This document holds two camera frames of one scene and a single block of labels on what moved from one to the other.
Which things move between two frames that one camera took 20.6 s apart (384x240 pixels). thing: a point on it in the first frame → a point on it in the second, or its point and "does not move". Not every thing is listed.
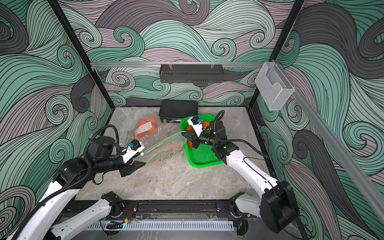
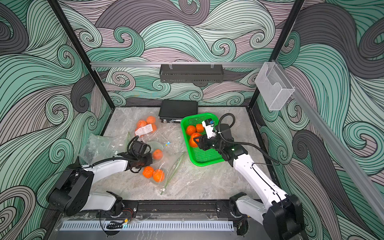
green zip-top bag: x=166 y=149 → x=165 y=160
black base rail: x=175 y=210 does not move
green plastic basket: x=203 y=154 does not move
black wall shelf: x=191 y=73 does not move
